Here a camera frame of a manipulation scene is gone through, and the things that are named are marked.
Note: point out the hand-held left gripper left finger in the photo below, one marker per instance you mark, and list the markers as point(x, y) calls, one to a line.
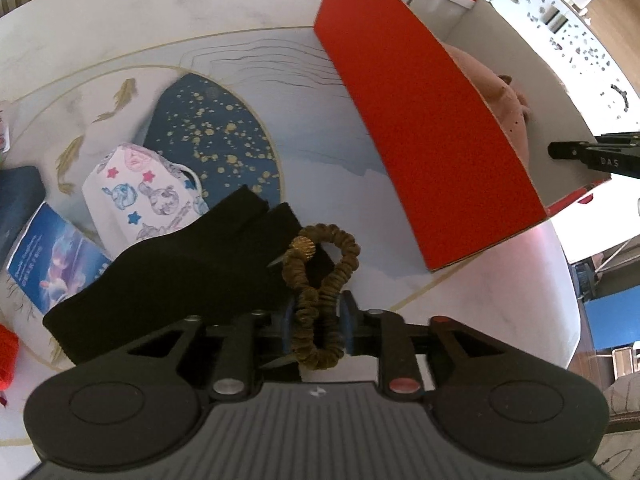
point(286, 327)

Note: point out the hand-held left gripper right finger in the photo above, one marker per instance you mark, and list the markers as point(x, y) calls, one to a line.
point(346, 327)

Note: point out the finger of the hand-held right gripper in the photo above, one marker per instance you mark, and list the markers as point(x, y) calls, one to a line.
point(620, 139)
point(585, 156)

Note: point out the brown scrunchie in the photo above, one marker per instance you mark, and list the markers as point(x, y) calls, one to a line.
point(300, 265)

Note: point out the black grip sock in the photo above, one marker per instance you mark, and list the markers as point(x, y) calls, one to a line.
point(190, 270)

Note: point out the white cardboard box red trim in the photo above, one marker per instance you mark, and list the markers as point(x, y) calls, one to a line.
point(430, 125)

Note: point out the printed face mask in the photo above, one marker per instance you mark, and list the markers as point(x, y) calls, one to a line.
point(140, 195)

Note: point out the blue printed packet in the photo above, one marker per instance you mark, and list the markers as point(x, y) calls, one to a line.
point(50, 255)

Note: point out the red cloth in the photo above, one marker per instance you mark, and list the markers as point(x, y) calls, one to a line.
point(7, 355)

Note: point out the blue board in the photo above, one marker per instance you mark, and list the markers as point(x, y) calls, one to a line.
point(612, 322)

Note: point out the dark blue cloth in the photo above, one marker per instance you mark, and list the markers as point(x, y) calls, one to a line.
point(17, 200)

